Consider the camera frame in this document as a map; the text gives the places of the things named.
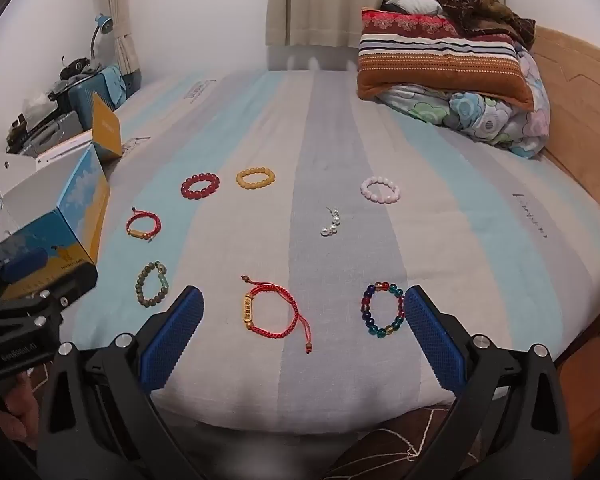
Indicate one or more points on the black bag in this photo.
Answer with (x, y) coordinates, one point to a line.
(75, 67)

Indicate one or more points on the grey suitcase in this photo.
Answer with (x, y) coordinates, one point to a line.
(55, 127)

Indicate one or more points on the brown patterned cloth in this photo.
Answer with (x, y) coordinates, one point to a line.
(395, 445)

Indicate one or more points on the person's left hand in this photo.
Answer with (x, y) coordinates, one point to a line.
(20, 410)

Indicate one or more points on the beige window curtain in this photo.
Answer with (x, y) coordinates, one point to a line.
(340, 0)

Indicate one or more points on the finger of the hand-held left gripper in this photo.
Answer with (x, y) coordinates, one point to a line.
(22, 265)
(75, 282)

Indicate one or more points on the blue cloth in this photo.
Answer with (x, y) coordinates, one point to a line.
(114, 80)

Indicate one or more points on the floral quilt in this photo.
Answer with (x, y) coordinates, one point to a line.
(480, 115)

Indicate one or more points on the white cardboard box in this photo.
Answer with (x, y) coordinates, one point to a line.
(80, 195)

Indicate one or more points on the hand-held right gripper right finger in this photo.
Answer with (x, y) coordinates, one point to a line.
(432, 340)

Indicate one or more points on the beige tied curtain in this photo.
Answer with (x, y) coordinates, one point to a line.
(122, 20)

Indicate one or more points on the blue desk lamp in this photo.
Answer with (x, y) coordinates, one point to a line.
(101, 24)

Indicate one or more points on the teal suitcase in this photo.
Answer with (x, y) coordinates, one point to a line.
(87, 92)

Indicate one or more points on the striped bed sheet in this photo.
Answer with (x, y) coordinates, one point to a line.
(305, 130)

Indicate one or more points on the brown blanket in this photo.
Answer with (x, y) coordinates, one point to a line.
(475, 0)

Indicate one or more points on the grey pillow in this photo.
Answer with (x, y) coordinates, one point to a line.
(420, 5)

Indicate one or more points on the striped pillow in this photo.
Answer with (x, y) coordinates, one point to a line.
(445, 65)

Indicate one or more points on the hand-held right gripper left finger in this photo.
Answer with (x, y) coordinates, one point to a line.
(172, 340)

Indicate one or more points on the wooden bed frame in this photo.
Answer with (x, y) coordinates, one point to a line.
(580, 110)

